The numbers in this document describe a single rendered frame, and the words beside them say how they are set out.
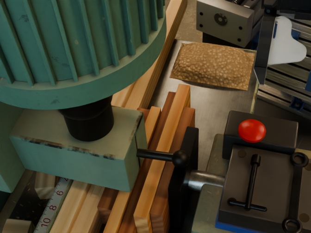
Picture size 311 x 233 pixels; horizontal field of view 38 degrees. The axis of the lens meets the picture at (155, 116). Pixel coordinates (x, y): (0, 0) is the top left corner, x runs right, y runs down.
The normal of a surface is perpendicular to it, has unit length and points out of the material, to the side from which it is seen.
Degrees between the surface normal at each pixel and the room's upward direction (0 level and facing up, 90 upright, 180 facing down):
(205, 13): 90
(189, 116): 0
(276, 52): 32
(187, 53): 25
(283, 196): 0
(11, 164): 90
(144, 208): 0
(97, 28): 90
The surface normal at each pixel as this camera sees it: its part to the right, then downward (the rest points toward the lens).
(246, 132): -0.18, -0.54
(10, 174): 0.96, 0.18
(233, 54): 0.15, -0.62
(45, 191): 0.06, 0.77
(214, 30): -0.56, 0.66
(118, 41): 0.64, 0.57
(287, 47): -0.15, -0.13
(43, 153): -0.28, 0.75
